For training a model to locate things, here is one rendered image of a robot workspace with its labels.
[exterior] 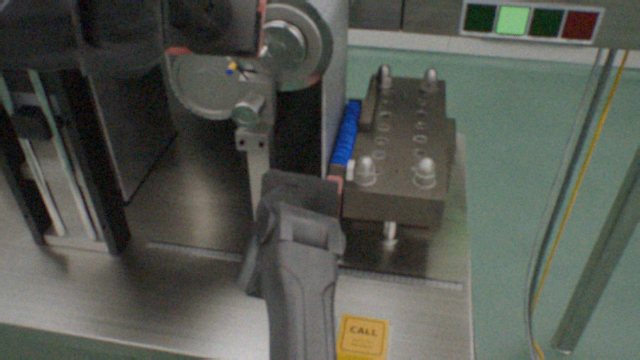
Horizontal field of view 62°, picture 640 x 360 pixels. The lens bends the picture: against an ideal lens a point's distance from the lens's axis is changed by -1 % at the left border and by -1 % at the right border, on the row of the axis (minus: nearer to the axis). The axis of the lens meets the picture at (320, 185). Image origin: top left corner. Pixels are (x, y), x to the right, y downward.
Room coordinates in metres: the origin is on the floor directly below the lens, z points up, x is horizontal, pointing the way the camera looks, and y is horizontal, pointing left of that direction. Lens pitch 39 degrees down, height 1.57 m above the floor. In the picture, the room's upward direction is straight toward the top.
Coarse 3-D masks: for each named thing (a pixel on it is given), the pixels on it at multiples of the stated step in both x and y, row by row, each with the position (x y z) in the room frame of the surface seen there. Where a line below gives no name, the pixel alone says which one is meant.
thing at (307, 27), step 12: (276, 12) 0.72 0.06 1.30; (288, 12) 0.71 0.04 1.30; (300, 12) 0.71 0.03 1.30; (300, 24) 0.71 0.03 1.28; (312, 24) 0.71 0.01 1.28; (312, 36) 0.71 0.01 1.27; (312, 48) 0.71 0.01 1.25; (252, 60) 0.73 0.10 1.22; (312, 60) 0.71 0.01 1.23; (264, 72) 0.72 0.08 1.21; (300, 72) 0.71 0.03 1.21
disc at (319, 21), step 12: (276, 0) 0.72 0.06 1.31; (288, 0) 0.72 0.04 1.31; (300, 0) 0.72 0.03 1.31; (312, 12) 0.71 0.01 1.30; (324, 24) 0.71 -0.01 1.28; (324, 36) 0.71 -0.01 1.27; (324, 48) 0.71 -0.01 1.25; (240, 60) 0.73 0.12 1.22; (324, 60) 0.71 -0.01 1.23; (252, 72) 0.73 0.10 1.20; (312, 72) 0.71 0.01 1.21; (324, 72) 0.71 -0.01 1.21; (276, 84) 0.72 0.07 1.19; (288, 84) 0.72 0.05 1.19; (300, 84) 0.72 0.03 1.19; (312, 84) 0.72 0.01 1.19
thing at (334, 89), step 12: (336, 60) 0.81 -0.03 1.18; (336, 72) 0.82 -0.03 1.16; (324, 84) 0.72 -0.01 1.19; (336, 84) 0.82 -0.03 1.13; (324, 96) 0.72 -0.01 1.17; (336, 96) 0.82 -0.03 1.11; (324, 108) 0.72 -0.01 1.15; (336, 108) 0.83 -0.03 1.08; (324, 120) 0.72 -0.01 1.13; (336, 120) 0.83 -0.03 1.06; (324, 132) 0.72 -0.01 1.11; (336, 132) 0.83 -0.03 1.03; (324, 144) 0.72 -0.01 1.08; (324, 156) 0.72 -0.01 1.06; (324, 168) 0.72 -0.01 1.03
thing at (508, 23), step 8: (504, 8) 0.98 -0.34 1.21; (512, 8) 0.98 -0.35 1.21; (520, 8) 0.97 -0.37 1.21; (504, 16) 0.98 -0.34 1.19; (512, 16) 0.98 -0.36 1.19; (520, 16) 0.97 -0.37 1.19; (504, 24) 0.98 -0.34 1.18; (512, 24) 0.97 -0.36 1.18; (520, 24) 0.97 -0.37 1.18; (504, 32) 0.98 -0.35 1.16; (512, 32) 0.97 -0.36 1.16; (520, 32) 0.97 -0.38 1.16
